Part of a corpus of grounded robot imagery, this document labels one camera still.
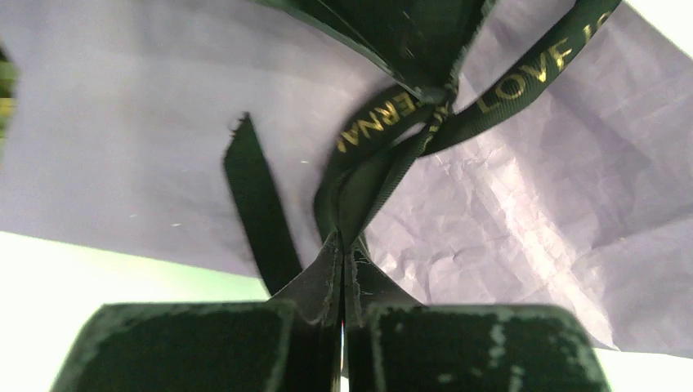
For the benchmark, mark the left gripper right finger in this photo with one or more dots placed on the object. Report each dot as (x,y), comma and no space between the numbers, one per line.
(394,343)

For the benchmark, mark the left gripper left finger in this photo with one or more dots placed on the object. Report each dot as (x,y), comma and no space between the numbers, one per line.
(289,343)

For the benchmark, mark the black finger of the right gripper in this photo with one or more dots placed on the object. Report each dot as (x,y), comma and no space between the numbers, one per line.
(419,43)

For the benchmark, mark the black ribbon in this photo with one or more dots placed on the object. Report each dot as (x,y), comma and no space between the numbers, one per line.
(382,141)

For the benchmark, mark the purple pink wrapping paper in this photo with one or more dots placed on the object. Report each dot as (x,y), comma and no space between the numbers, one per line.
(124,110)

